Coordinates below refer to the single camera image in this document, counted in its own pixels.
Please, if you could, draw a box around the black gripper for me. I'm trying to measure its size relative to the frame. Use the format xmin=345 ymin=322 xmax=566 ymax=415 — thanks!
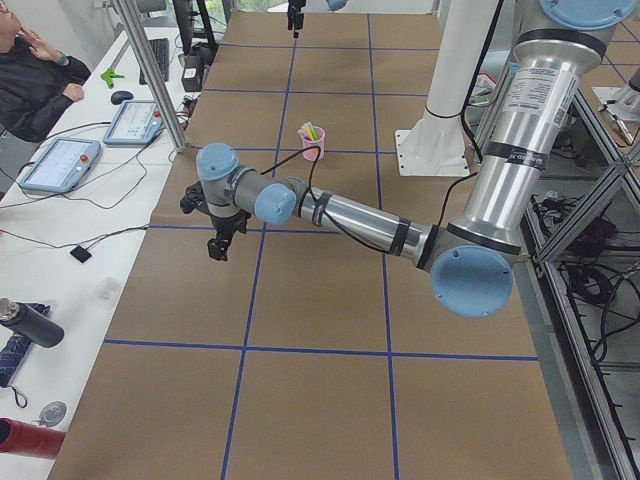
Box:
xmin=207 ymin=212 xmax=249 ymax=261

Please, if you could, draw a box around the green highlighter pen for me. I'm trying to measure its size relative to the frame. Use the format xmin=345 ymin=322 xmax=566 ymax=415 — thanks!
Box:
xmin=302 ymin=122 xmax=317 ymax=141

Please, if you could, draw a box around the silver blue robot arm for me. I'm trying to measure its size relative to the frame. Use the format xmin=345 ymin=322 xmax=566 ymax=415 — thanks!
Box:
xmin=196 ymin=1 xmax=638 ymax=317
xmin=286 ymin=0 xmax=348 ymax=39

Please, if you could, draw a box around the pink plastic pen holder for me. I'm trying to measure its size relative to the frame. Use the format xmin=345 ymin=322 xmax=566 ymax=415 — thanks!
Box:
xmin=300 ymin=124 xmax=325 ymax=162

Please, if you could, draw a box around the black box with label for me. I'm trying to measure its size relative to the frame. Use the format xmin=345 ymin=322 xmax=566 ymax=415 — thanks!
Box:
xmin=179 ymin=43 xmax=217 ymax=93

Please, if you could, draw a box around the small black square puck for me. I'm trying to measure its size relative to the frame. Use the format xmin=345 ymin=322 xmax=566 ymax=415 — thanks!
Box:
xmin=69 ymin=245 xmax=92 ymax=263

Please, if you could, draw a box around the black keyboard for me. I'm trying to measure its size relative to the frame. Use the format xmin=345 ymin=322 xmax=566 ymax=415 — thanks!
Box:
xmin=148 ymin=38 xmax=170 ymax=82

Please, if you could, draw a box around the far teach pendant tablet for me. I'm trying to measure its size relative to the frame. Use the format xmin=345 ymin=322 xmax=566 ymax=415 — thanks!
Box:
xmin=102 ymin=100 xmax=164 ymax=147

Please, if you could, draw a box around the teach pendant tablet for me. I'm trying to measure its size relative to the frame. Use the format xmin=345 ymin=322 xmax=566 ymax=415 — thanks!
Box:
xmin=102 ymin=100 xmax=164 ymax=147
xmin=18 ymin=137 xmax=102 ymax=194

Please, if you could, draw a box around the near teach pendant tablet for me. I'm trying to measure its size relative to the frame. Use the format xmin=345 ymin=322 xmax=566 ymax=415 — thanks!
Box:
xmin=18 ymin=137 xmax=102 ymax=194

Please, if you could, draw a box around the black computer mouse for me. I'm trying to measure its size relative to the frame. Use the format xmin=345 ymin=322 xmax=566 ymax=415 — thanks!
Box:
xmin=110 ymin=90 xmax=134 ymax=105

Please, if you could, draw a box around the green plastic clamp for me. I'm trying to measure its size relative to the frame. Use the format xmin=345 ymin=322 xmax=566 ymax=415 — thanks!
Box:
xmin=100 ymin=68 xmax=124 ymax=89

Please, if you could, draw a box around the black water bottle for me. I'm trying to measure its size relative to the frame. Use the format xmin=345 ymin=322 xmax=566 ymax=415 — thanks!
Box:
xmin=1 ymin=298 xmax=64 ymax=348

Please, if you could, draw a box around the silver round lid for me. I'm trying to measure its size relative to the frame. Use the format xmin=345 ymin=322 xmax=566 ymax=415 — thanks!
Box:
xmin=37 ymin=401 xmax=67 ymax=427

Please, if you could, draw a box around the blue folded umbrella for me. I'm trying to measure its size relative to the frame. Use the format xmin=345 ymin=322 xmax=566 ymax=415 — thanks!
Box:
xmin=0 ymin=333 xmax=32 ymax=388

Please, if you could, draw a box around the seated person in black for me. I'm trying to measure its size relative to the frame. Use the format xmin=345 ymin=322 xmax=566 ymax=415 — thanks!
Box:
xmin=1 ymin=4 xmax=91 ymax=143

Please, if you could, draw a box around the red cylinder bottle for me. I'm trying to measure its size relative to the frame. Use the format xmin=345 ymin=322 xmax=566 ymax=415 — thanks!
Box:
xmin=0 ymin=418 xmax=66 ymax=460

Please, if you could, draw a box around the aluminium frame post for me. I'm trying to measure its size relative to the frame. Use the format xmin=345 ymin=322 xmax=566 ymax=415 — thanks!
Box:
xmin=112 ymin=0 xmax=187 ymax=153

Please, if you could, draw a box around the white central pedestal column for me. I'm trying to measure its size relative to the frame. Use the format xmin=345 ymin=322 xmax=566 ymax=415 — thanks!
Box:
xmin=395 ymin=0 xmax=500 ymax=177

